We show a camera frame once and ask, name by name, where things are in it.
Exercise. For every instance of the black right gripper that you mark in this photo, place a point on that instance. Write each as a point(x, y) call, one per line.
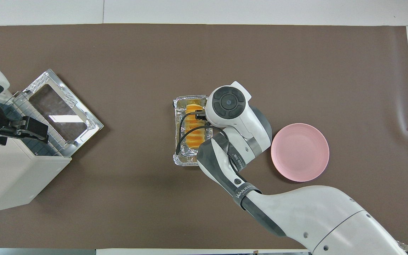
point(200, 115)

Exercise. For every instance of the golden ridged bread loaf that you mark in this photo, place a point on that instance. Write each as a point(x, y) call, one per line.
point(194, 143)

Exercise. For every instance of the aluminium foil tray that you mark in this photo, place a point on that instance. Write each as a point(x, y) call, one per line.
point(182, 159)

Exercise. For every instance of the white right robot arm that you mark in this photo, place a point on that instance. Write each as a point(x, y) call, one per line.
point(296, 212)

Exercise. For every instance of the cream toaster oven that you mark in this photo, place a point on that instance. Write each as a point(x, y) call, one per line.
point(12, 177)

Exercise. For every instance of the glass oven door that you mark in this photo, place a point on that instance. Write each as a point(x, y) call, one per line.
point(58, 113)

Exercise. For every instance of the brown table mat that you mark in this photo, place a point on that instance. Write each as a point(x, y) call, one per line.
point(154, 53)

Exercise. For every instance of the pink round plate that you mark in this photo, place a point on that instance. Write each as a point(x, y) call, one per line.
point(299, 152)

